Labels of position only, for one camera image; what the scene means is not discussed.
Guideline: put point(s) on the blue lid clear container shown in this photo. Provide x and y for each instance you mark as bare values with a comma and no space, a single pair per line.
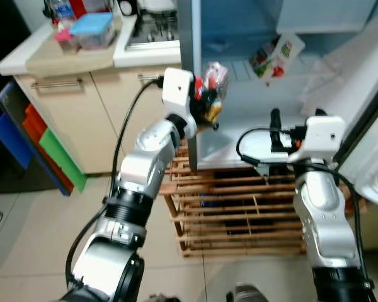
91,28

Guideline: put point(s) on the white top kitchen cabinet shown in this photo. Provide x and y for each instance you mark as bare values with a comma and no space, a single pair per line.
101,119

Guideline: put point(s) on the orange plastic board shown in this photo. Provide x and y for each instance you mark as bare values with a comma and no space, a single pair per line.
38,129

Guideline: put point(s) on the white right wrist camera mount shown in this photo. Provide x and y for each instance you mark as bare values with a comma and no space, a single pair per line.
321,135

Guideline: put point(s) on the blue plastic board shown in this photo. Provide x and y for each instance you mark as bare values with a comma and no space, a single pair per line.
9,141

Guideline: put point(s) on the metal dish rack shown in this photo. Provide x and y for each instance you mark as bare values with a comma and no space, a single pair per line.
154,25

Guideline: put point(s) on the grey left robot foot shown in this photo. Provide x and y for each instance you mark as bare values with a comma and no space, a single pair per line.
164,298

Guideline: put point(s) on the small pink container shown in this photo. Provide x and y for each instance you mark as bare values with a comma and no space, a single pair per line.
64,41

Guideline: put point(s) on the silver fridge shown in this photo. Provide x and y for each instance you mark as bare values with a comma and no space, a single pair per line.
252,126

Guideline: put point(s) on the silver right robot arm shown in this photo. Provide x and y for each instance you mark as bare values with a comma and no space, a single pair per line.
321,207

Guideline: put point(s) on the green plastic board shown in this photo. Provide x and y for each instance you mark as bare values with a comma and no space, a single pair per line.
63,160

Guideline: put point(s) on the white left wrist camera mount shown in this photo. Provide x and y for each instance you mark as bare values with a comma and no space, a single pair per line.
176,91

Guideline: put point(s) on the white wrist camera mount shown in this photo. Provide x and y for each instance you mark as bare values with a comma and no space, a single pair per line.
176,91
321,135

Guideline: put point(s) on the blue label bottle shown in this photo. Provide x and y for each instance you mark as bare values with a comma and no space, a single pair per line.
62,7

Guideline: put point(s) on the green white drink carton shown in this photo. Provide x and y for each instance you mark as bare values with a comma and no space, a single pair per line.
274,56

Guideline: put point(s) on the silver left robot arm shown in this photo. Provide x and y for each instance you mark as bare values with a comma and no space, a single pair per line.
145,163

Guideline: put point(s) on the grey robot foot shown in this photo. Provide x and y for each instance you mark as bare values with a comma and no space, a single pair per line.
246,294
164,298

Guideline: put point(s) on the wooden slatted rack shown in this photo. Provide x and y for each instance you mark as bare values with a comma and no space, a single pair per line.
227,187

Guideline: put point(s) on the grey right robot foot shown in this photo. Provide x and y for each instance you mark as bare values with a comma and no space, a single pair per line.
246,294

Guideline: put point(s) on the clear bag of groceries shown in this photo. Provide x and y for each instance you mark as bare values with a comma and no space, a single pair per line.
217,75

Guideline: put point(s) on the black round pot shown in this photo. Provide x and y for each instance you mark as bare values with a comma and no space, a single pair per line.
126,6

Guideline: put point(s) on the red box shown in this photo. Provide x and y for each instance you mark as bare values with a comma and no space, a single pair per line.
88,6

